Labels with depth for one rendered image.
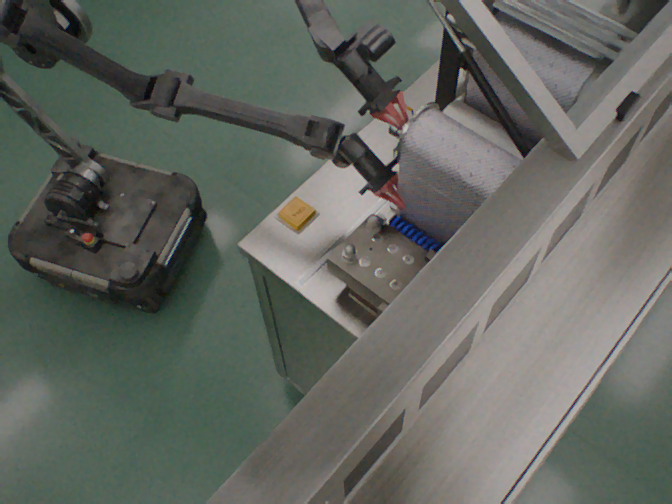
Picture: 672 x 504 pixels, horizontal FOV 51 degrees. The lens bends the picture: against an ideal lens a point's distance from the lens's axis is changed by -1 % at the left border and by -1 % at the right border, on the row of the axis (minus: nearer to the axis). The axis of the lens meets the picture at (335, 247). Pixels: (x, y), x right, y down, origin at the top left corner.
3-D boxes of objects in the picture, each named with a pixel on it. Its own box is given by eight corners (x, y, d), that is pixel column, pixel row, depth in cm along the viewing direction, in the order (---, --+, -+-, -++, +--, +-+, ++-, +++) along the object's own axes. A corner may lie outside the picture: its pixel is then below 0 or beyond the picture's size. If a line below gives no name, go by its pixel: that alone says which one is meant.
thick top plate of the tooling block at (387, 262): (371, 226, 174) (371, 212, 168) (510, 323, 159) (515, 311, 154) (327, 270, 167) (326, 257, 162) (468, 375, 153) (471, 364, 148)
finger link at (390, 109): (390, 140, 158) (363, 108, 155) (409, 119, 160) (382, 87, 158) (407, 134, 152) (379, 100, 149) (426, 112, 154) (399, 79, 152)
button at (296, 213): (296, 200, 187) (295, 194, 185) (316, 214, 184) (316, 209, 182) (277, 217, 184) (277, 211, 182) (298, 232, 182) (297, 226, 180)
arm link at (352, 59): (329, 62, 153) (336, 60, 147) (353, 41, 153) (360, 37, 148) (351, 87, 154) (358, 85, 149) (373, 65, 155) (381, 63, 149)
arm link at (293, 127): (145, 108, 162) (161, 65, 164) (153, 117, 167) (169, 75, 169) (326, 157, 157) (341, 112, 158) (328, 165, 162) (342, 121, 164)
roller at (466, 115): (458, 125, 171) (464, 89, 160) (550, 180, 161) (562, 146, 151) (427, 156, 166) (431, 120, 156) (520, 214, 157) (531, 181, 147)
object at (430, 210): (397, 213, 169) (400, 164, 154) (479, 269, 161) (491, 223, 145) (395, 214, 169) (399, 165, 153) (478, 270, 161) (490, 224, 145)
